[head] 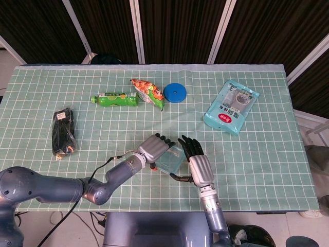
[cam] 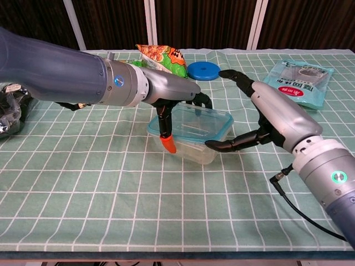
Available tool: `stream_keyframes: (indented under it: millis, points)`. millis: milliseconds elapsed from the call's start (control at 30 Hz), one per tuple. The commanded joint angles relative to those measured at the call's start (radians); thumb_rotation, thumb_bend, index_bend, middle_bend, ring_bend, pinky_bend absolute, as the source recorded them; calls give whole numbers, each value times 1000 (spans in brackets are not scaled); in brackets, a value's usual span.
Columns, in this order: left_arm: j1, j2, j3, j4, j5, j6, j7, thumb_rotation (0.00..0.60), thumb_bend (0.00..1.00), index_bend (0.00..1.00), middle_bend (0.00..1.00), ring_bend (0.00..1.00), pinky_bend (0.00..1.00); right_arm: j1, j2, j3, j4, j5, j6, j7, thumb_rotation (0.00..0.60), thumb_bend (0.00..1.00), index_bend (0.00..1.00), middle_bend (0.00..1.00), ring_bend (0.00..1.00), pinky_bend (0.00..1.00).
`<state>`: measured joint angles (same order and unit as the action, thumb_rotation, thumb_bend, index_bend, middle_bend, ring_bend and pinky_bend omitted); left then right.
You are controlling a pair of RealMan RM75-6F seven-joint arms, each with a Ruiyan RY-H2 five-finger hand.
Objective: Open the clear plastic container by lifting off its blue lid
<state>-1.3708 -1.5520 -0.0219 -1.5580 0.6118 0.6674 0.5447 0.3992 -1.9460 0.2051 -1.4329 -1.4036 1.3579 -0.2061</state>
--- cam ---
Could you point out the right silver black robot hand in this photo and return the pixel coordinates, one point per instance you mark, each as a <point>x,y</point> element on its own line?
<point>285,116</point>

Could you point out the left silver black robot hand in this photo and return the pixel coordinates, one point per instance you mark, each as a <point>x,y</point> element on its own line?
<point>172,87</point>

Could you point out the teal transparent container lid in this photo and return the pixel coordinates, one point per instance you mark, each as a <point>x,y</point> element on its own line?
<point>194,124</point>

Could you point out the clear plastic food container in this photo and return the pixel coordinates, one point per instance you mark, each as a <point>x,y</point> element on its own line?
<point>194,153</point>

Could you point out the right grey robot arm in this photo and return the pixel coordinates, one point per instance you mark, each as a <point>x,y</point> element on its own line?
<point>330,171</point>

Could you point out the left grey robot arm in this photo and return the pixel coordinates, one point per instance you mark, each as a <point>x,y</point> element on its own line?
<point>61,74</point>

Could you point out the orange green snack bag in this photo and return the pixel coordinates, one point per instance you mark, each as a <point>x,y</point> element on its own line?
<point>163,59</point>

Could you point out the blue round disc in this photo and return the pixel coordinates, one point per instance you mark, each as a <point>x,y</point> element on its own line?
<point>203,71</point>

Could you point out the light blue cloth package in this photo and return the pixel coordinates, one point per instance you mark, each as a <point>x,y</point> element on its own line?
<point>302,83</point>

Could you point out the green checked tablecloth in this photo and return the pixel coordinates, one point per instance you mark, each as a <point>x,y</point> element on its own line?
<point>111,199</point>

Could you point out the black wrapped package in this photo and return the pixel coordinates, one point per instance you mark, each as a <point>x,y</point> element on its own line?
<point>11,110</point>

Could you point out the white frame post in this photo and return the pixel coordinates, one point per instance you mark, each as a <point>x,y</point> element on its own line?
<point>150,22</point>
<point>75,25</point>
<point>258,25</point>

